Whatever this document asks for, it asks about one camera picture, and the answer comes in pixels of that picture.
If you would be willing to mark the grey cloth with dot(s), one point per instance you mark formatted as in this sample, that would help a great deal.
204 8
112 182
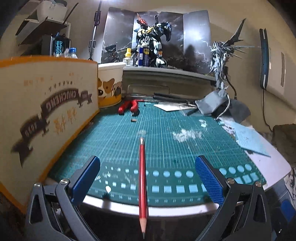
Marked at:
212 102

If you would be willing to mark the stormy backdrop board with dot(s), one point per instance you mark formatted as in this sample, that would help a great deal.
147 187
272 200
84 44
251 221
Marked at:
115 30

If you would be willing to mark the yellow-cap glass bottle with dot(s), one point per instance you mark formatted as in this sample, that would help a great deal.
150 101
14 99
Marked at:
128 60

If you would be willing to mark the white paper sheet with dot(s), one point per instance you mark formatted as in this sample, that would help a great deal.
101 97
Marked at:
171 106

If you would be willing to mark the black computer case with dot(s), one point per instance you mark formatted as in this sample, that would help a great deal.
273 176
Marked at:
61 46

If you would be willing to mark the black lamp stand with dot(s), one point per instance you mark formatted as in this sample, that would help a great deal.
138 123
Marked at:
93 41

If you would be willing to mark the robot model figure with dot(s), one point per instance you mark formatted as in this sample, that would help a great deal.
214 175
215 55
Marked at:
148 34

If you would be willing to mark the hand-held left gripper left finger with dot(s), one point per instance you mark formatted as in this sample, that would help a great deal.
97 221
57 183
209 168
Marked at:
84 178

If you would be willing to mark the dark cloth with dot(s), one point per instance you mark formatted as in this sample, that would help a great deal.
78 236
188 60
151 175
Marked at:
284 139

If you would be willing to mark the silver winged model figure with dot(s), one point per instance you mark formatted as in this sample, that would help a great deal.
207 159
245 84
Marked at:
217 60

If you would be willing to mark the printed cardboard box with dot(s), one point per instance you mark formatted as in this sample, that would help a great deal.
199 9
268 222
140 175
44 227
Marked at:
46 115

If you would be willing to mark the white desktop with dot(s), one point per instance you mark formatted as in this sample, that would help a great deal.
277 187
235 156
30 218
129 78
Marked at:
270 166

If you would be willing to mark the white printer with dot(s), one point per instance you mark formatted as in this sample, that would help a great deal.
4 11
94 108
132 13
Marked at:
50 9

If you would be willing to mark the white shelf rack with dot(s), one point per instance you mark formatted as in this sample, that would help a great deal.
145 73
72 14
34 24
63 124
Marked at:
46 24

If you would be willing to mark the blue spray can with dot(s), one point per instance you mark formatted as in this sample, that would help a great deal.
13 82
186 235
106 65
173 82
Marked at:
143 58

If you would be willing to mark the white desk shelf riser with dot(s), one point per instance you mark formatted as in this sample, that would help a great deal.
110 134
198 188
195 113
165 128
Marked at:
173 73

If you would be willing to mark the green cutting mat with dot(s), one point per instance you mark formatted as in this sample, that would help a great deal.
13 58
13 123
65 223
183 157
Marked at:
161 139

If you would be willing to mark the white wall unit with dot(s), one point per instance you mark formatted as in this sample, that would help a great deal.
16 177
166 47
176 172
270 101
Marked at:
275 69

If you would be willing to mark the green-label water bottle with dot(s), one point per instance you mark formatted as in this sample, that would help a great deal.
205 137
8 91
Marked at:
73 54

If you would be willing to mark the white dog-print bucket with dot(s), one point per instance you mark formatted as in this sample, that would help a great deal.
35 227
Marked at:
111 74

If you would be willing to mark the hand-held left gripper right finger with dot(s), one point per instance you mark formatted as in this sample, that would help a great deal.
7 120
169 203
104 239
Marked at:
209 180

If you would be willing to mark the red pencil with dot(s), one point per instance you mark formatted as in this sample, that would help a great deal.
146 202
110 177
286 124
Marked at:
142 185

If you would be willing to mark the light blue decal sheet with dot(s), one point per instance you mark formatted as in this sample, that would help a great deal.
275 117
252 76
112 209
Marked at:
249 139

